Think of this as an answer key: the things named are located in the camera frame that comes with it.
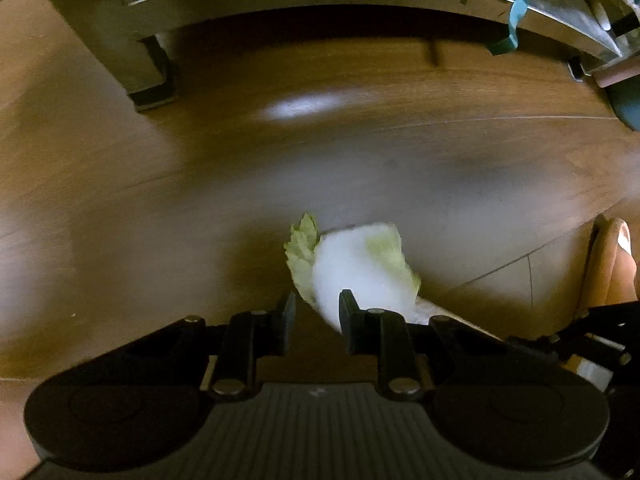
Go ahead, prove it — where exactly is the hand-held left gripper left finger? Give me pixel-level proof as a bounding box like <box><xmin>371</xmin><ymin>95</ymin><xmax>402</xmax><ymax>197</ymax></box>
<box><xmin>120</xmin><ymin>291</ymin><xmax>297</xmax><ymax>402</ymax></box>

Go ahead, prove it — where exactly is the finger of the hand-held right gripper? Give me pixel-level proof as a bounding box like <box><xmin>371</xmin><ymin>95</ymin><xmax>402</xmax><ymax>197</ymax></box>
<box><xmin>506</xmin><ymin>299</ymin><xmax>640</xmax><ymax>377</ymax></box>

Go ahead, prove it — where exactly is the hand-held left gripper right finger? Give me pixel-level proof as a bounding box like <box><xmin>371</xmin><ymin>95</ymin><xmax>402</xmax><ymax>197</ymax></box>
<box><xmin>339</xmin><ymin>290</ymin><xmax>511</xmax><ymax>402</ymax></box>

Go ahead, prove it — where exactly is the napa cabbage piece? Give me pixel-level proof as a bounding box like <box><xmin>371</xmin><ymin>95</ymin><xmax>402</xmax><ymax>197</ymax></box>
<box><xmin>283</xmin><ymin>212</ymin><xmax>481</xmax><ymax>336</ymax></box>

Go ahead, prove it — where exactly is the teal ribbon strap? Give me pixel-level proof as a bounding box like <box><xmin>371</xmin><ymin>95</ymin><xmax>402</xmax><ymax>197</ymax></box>
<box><xmin>487</xmin><ymin>0</ymin><xmax>528</xmax><ymax>57</ymax></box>

